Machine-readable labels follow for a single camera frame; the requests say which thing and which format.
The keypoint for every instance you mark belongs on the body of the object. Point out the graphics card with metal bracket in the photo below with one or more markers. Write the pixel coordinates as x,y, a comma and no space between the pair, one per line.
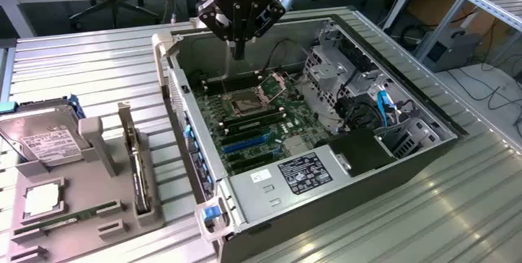
136,159

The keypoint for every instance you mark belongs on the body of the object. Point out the metal socket cover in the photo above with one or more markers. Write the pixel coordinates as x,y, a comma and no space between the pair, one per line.
271,88

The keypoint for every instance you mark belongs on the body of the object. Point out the black office chair base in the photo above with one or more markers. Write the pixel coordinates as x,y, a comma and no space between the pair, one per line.
113,9

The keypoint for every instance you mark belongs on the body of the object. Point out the metal disk bay cage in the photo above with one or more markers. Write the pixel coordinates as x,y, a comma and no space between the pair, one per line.
325,82

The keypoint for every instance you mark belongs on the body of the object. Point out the CPU socket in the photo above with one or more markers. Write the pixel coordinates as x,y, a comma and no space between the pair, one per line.
244,105

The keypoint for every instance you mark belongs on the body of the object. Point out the dark installed RAM stick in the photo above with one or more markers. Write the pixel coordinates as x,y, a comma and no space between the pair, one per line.
252,123

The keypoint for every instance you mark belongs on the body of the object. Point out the silver chipset heatsink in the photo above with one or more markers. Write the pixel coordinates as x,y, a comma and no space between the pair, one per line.
296,146

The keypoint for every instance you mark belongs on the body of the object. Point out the blue disk caddy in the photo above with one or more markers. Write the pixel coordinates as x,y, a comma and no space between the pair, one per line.
74,105

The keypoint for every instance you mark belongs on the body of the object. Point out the black plastic air shroud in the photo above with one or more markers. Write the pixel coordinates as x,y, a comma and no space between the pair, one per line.
354,153

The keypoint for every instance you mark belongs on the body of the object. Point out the silver hard disk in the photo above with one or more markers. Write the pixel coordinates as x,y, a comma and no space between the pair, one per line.
40,134

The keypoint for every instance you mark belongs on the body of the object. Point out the grey power supply unit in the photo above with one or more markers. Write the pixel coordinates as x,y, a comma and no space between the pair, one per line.
260,195

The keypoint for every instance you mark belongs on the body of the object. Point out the open dark PC case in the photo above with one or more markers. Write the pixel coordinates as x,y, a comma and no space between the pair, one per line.
367,192

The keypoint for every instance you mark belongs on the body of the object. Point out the grey parts rack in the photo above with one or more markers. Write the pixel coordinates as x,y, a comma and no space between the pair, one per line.
89,189

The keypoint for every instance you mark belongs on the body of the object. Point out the blue case latch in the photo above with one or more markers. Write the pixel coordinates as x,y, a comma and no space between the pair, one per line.
211,213

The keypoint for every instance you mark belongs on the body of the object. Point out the silver CPU chip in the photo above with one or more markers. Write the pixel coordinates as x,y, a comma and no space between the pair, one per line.
42,198

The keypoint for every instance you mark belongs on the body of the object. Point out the green RAM stick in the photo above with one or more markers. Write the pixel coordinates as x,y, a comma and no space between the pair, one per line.
65,218

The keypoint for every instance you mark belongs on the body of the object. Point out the aluminium profile frame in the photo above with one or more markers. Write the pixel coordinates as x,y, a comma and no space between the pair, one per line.
488,3

